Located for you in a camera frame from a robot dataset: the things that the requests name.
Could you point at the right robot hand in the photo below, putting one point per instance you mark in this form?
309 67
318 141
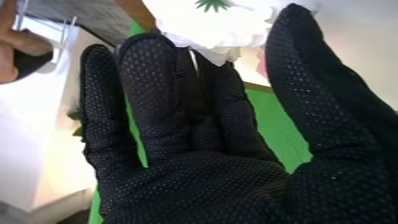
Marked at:
214 166

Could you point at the white flower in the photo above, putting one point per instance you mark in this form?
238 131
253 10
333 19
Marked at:
219 30

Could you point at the white sheet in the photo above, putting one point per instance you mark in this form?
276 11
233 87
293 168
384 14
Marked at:
361 33

